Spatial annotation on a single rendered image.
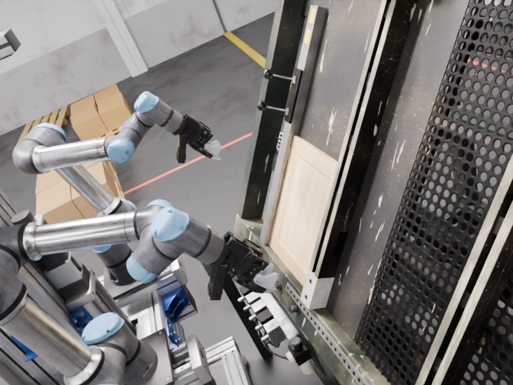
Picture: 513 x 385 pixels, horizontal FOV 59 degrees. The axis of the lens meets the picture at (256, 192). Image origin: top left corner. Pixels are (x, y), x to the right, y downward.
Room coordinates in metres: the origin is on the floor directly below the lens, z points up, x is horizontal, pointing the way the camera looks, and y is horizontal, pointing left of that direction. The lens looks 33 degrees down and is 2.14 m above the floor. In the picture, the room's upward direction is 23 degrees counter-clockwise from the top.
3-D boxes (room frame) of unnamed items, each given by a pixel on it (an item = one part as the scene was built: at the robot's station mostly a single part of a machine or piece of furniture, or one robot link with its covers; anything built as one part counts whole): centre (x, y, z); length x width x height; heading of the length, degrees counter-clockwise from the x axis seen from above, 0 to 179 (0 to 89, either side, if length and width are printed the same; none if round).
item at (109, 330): (1.00, 0.57, 1.20); 0.13 x 0.12 x 0.14; 171
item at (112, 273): (1.50, 0.61, 1.09); 0.15 x 0.15 x 0.10
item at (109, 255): (1.51, 0.61, 1.20); 0.13 x 0.12 x 0.14; 159
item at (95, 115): (6.20, 1.53, 0.20); 1.13 x 0.85 x 0.39; 3
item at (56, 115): (7.23, 2.70, 0.05); 1.13 x 0.78 x 0.10; 4
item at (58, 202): (4.22, 1.64, 0.20); 1.16 x 0.82 x 0.40; 5
